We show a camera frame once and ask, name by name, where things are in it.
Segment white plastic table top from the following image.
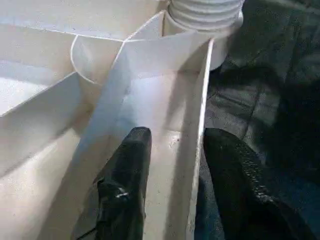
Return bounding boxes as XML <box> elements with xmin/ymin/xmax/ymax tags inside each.
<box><xmin>0</xmin><ymin>0</ymin><xmax>245</xmax><ymax>240</ymax></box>

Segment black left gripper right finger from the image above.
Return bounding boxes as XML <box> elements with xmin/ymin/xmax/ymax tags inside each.
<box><xmin>203</xmin><ymin>127</ymin><xmax>316</xmax><ymax>240</ymax></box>

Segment black work mat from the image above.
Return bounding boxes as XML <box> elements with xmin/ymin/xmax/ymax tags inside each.
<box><xmin>194</xmin><ymin>0</ymin><xmax>320</xmax><ymax>240</ymax></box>

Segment white plastic table leg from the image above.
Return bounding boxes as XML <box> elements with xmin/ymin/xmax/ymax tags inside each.
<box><xmin>166</xmin><ymin>0</ymin><xmax>245</xmax><ymax>32</ymax></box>

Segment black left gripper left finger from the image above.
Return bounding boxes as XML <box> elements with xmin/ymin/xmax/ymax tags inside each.
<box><xmin>72</xmin><ymin>126</ymin><xmax>153</xmax><ymax>240</ymax></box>

